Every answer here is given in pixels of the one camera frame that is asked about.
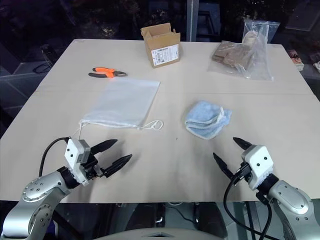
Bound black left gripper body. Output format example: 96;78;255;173
79;152;104;180

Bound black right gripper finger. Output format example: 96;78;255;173
212;152;236;180
232;136;252;151

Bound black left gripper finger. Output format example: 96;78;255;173
99;153;133;179
89;138;119;158

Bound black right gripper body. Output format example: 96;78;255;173
234;161;253;184

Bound light blue cloth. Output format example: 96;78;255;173
184;99;233;141

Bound plastic bag with brown blocks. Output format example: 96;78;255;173
207;39;275;82

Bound clear upright zip bag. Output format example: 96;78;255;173
242;20;281;52

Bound orange and black pliers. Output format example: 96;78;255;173
87;67;128;80

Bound open brown cardboard box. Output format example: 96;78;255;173
140;22;182;69

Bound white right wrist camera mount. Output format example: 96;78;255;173
240;144;275;190

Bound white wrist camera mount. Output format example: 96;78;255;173
240;144;275;190
64;136;92;186

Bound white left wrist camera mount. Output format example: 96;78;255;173
64;136;92;186

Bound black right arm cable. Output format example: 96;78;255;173
223;166;274;240

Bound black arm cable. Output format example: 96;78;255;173
223;166;274;240
38;136;73;176

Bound white drawstring bag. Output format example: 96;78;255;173
74;78;165;141

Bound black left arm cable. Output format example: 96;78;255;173
38;136;73;176

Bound black cable on floor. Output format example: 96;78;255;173
34;62;52;74

